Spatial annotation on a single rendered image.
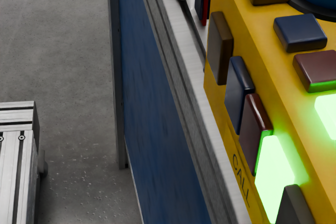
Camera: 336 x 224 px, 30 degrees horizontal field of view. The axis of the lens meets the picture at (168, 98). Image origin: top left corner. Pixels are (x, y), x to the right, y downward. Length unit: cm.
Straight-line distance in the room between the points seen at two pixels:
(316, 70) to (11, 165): 112
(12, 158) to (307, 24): 111
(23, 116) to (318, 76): 120
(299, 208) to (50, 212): 132
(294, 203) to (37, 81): 162
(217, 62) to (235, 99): 3
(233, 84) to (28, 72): 160
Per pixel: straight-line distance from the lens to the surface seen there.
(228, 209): 48
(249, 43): 27
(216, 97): 34
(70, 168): 160
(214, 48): 30
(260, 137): 25
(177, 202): 83
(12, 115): 142
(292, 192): 23
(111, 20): 125
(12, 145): 136
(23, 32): 200
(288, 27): 27
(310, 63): 25
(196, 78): 55
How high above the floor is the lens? 124
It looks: 45 degrees down
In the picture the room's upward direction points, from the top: 2 degrees clockwise
